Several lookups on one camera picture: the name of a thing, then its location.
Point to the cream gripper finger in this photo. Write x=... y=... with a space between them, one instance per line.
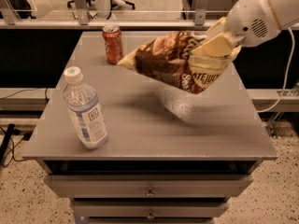
x=215 y=32
x=218 y=46

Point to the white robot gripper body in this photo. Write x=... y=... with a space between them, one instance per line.
x=249 y=19

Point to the brown chip bag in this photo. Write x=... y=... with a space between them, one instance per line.
x=168 y=59

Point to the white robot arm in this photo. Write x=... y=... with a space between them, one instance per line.
x=287 y=12

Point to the clear water bottle blue label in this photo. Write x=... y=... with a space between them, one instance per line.
x=82 y=102

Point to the orange soda can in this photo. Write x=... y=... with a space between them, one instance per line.
x=113 y=43

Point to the grey cabinet with drawers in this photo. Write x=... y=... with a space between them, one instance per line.
x=153 y=129

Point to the upper grey drawer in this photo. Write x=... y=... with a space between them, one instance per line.
x=148 y=186

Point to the grey drawer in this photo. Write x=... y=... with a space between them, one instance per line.
x=148 y=186
x=149 y=208

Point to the lower grey drawer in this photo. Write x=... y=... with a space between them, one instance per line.
x=149 y=208

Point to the metal railing frame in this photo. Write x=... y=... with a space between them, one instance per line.
x=95 y=14

